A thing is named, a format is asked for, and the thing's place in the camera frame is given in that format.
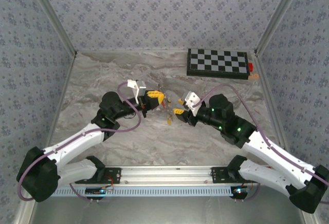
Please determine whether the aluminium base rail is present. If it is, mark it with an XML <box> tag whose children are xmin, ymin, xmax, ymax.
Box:
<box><xmin>105</xmin><ymin>165</ymin><xmax>232</xmax><ymax>185</ymax></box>

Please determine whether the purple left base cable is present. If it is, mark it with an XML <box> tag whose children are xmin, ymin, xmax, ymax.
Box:
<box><xmin>68</xmin><ymin>182</ymin><xmax>110</xmax><ymax>203</ymax></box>

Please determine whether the slotted pale cable duct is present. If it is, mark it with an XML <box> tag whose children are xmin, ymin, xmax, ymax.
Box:
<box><xmin>51</xmin><ymin>185</ymin><xmax>233</xmax><ymax>198</ymax></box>

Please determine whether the black grey chessboard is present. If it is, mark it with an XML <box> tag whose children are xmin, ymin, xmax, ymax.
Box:
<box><xmin>186</xmin><ymin>48</ymin><xmax>250</xmax><ymax>80</ymax></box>

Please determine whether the aluminium frame post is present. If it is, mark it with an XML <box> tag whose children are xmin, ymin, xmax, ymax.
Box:
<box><xmin>254</xmin><ymin>0</ymin><xmax>308</xmax><ymax>57</ymax></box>
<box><xmin>25</xmin><ymin>0</ymin><xmax>78</xmax><ymax>57</ymax></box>

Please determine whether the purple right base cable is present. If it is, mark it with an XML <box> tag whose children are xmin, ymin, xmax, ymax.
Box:
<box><xmin>235</xmin><ymin>181</ymin><xmax>262</xmax><ymax>202</ymax></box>

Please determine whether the grey metal sheet shelf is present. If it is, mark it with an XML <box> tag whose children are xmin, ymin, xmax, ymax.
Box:
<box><xmin>15</xmin><ymin>195</ymin><xmax>317</xmax><ymax>224</ymax></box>

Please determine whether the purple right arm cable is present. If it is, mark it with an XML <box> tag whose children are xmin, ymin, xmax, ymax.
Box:
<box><xmin>198</xmin><ymin>84</ymin><xmax>329</xmax><ymax>206</ymax></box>

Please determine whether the aluminium frame back rail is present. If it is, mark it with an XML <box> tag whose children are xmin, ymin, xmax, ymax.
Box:
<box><xmin>76</xmin><ymin>49</ymin><xmax>258</xmax><ymax>54</ymax></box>

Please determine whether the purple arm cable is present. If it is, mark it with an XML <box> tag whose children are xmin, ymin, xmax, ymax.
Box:
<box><xmin>198</xmin><ymin>84</ymin><xmax>329</xmax><ymax>206</ymax></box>
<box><xmin>16</xmin><ymin>82</ymin><xmax>142</xmax><ymax>201</ymax></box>

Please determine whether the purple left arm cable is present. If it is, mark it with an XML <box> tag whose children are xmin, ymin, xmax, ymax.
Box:
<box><xmin>16</xmin><ymin>82</ymin><xmax>142</xmax><ymax>201</ymax></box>

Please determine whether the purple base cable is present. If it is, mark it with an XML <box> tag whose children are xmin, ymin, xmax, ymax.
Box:
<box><xmin>68</xmin><ymin>182</ymin><xmax>110</xmax><ymax>203</ymax></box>
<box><xmin>235</xmin><ymin>181</ymin><xmax>262</xmax><ymax>202</ymax></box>

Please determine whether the aluminium frame side rail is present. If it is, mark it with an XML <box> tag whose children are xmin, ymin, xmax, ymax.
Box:
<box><xmin>254</xmin><ymin>53</ymin><xmax>318</xmax><ymax>224</ymax></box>
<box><xmin>14</xmin><ymin>53</ymin><xmax>78</xmax><ymax>224</ymax></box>

